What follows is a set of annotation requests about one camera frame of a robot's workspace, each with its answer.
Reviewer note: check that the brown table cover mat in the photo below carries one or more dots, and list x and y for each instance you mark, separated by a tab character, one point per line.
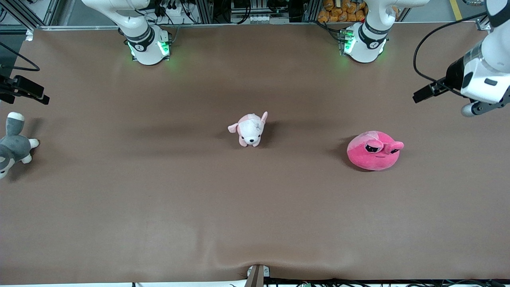
239	199

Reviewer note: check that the aluminium frame rail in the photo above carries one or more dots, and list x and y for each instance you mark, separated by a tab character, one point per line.
239	25

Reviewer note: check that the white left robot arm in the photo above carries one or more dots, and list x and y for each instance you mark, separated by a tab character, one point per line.
366	46

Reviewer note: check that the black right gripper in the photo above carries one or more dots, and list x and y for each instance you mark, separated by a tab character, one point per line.
8	88

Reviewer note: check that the white pink plush dog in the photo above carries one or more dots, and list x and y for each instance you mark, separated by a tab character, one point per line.
251	129

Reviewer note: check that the pink round plush toy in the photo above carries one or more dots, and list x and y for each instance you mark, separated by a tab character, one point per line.
370	159

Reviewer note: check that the grey white plush husky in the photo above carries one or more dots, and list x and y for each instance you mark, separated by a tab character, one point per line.
14	147

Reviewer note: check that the bag of orange items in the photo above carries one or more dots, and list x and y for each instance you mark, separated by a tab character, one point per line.
340	12

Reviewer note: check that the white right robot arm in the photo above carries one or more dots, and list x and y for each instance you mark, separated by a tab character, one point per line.
145	50

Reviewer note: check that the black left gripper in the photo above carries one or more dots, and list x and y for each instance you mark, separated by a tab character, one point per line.
453	75

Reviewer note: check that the metal table edge bracket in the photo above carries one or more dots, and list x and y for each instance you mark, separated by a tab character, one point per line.
257	275

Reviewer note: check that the white power strip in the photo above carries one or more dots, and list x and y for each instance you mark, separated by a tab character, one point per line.
259	18

